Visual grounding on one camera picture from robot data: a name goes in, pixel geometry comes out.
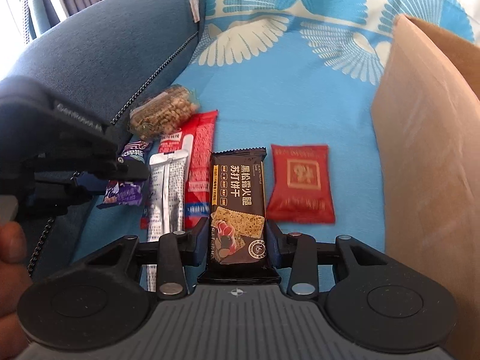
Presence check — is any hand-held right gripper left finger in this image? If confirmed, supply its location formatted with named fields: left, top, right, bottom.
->
left=89, top=217, right=209, bottom=298

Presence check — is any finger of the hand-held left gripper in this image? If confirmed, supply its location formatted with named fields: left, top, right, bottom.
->
left=35, top=170, right=107, bottom=204
left=94, top=153, right=151, bottom=184

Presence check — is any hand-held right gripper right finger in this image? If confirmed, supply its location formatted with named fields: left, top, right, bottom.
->
left=267, top=223, right=387, bottom=296

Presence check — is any purple snack packet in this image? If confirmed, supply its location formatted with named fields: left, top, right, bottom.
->
left=97, top=139, right=152, bottom=209

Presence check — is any dark brown cracker packet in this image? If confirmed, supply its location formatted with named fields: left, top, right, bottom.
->
left=197, top=146, right=282, bottom=285

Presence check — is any brown cardboard box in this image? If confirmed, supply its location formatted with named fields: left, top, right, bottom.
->
left=371, top=14, right=480, bottom=331

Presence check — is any person's left hand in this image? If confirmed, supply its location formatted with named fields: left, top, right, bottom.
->
left=0, top=220, right=34, bottom=360

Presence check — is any silver sachet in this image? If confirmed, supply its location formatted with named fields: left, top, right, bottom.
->
left=144, top=151, right=188, bottom=293

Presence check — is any clear granola packet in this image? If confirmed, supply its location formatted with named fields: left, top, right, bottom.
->
left=128, top=85, right=199, bottom=142

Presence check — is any square red snack packet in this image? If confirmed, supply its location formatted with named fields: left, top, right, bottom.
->
left=265, top=143, right=335, bottom=225

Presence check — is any long red snack packet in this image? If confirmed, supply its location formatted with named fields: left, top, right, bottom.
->
left=140, top=110, right=219, bottom=230

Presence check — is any blue zippered cushion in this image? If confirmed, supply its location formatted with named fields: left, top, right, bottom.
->
left=0, top=0, right=208, bottom=282

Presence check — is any blue fan-print bedsheet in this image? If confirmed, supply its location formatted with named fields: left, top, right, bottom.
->
left=71, top=0, right=480, bottom=293

